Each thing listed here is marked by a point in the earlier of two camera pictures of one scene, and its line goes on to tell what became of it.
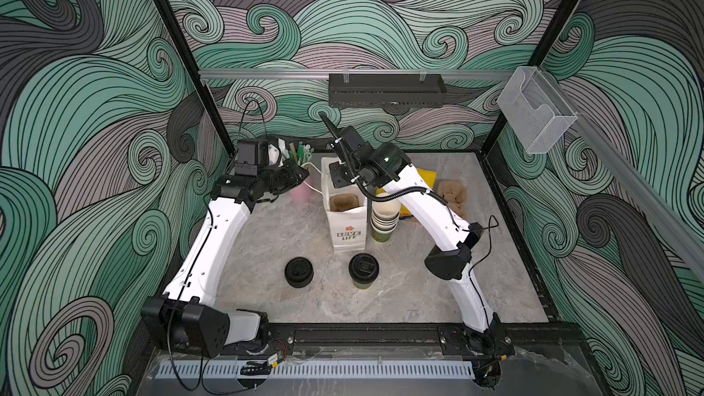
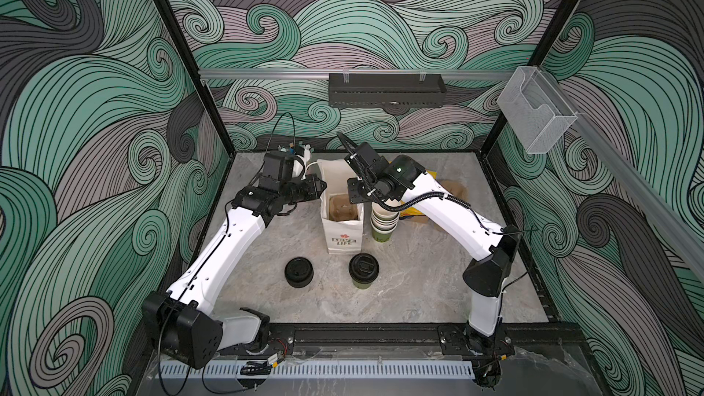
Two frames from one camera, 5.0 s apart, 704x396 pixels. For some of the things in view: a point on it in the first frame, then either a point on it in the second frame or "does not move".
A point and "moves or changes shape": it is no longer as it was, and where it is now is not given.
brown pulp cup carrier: (456, 194) does not move
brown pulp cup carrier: (342, 202) moves or changes shape
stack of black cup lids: (299, 272) does not move
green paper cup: (363, 286) does not move
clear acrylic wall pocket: (535, 111) does not move
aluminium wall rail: (469, 73) does not move
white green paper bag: (348, 228) moves or changes shape
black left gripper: (291, 169) → (313, 192)
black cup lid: (364, 268) does not move
